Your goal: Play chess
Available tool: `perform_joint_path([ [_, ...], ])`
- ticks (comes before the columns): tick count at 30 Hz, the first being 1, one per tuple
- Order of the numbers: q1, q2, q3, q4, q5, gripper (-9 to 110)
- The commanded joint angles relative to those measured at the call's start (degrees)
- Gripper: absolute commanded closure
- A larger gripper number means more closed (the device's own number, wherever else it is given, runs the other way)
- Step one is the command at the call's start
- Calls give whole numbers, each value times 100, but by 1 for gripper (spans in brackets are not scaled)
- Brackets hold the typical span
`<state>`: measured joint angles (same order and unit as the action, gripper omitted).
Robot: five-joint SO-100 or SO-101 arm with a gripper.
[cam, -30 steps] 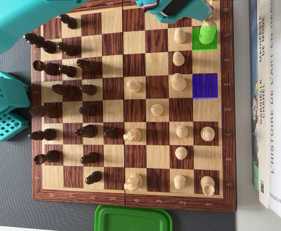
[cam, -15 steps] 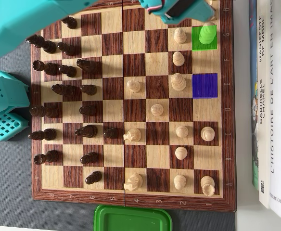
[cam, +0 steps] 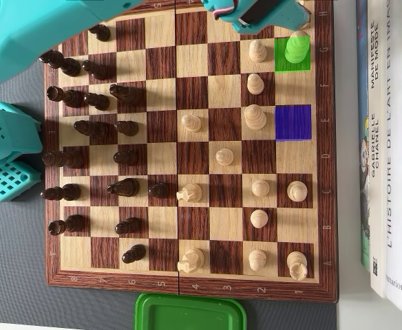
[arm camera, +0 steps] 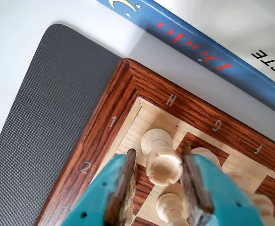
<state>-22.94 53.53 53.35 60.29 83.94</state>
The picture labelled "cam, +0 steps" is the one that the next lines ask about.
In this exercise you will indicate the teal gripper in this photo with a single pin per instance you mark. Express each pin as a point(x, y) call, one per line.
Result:
point(273, 21)

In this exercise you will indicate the light wooden king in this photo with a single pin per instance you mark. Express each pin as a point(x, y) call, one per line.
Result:
point(295, 48)

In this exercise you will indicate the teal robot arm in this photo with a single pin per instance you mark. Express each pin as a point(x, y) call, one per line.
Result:
point(32, 34)

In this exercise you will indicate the light wooden pawn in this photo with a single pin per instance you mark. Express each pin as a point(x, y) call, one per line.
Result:
point(257, 51)
point(255, 85)
point(257, 259)
point(260, 188)
point(259, 218)
point(190, 123)
point(224, 157)

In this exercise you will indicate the light wooden queen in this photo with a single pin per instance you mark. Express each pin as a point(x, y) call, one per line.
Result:
point(255, 117)

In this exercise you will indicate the dark wooden knight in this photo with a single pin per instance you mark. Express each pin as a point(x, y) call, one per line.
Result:
point(125, 187)
point(128, 94)

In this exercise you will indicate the dark wooden pawn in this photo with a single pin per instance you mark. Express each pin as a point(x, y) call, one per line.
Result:
point(101, 32)
point(134, 253)
point(127, 158)
point(127, 128)
point(159, 190)
point(128, 225)
point(99, 71)
point(97, 101)

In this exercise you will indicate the light wooden knight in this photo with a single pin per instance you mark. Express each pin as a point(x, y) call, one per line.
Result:
point(193, 258)
point(191, 192)

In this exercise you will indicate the blue Dodo book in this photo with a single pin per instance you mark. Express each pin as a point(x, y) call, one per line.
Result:
point(363, 206)

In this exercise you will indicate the white Manifeste de Mode book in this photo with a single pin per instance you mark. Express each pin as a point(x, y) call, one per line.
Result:
point(380, 223)

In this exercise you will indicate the dark wooden bishop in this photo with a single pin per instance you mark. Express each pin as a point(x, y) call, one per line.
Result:
point(94, 129)
point(66, 192)

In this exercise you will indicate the wooden chessboard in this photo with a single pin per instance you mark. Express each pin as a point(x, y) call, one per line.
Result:
point(194, 223)

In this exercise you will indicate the dark wooden king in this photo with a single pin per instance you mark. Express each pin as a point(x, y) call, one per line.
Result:
point(66, 67)

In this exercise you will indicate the dark wooden rook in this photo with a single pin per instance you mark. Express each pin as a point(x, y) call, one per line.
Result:
point(72, 223)
point(70, 98)

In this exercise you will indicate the dark wooden queen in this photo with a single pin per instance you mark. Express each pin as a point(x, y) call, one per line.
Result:
point(66, 159)

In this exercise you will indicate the green plastic container lid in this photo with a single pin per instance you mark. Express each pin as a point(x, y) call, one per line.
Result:
point(187, 314)

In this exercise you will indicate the grey mat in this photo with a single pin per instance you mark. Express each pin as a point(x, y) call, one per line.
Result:
point(15, 258)

